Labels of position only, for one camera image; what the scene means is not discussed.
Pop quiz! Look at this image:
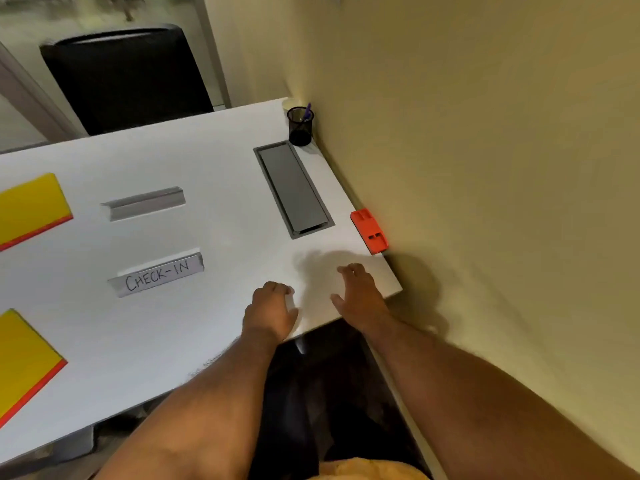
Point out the person's left hand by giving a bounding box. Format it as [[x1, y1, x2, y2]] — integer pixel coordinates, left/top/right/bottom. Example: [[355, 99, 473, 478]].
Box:
[[242, 281, 300, 343]]

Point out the person's right hand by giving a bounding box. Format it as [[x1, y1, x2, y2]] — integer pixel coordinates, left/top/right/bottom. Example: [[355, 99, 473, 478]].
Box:
[[330, 263, 392, 336]]

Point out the person's left forearm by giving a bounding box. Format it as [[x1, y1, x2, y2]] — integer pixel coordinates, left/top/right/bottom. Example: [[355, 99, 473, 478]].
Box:
[[94, 331, 282, 480]]

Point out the person's right forearm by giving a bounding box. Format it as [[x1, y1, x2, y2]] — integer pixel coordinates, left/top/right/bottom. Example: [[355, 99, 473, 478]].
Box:
[[362, 315, 640, 480]]

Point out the orange plastic stapler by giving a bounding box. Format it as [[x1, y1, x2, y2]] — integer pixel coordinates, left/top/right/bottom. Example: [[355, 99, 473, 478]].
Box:
[[349, 208, 389, 255]]

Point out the silver nameplate holder with label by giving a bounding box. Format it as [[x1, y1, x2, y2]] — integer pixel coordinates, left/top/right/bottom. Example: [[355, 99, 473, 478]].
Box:
[[107, 252, 205, 299]]

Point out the blank silver nameplate holder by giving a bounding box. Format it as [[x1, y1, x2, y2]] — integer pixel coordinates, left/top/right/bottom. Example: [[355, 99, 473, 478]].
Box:
[[100, 186, 186, 222]]

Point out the black mesh pen holder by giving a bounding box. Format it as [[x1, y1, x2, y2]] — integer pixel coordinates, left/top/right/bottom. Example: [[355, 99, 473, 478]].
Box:
[[286, 106, 315, 147]]

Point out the person's yellow garment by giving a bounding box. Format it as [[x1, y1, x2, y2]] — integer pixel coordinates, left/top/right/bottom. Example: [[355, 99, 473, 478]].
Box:
[[307, 457, 432, 480]]

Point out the black office chair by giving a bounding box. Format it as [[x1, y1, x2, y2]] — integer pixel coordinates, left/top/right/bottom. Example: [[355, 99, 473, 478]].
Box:
[[39, 24, 215, 136]]

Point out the yellow pad with red edge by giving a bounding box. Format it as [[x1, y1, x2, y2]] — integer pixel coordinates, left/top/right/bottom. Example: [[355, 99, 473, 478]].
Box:
[[0, 309, 68, 429], [0, 173, 74, 253]]

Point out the grey desk cable tray lid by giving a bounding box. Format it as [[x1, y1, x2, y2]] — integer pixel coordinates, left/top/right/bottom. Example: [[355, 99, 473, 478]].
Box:
[[253, 141, 335, 240]]

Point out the grey partition frame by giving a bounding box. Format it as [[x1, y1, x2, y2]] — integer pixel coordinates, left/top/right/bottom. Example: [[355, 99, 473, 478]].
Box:
[[0, 41, 87, 143]]

